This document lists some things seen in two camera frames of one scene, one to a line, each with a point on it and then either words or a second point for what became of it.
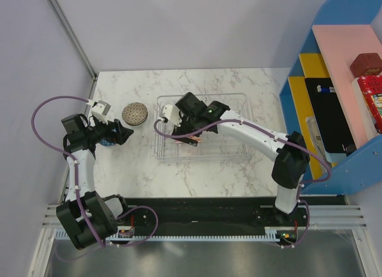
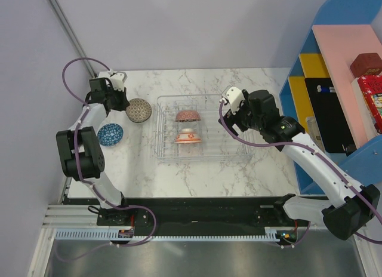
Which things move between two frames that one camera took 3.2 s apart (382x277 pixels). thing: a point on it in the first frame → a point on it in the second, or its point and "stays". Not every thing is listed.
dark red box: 366,64 stays
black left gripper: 122,134 → 125,103
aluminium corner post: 70,34 stays
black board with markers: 333,128 stays
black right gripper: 181,130 → 231,118
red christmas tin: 370,87 stays
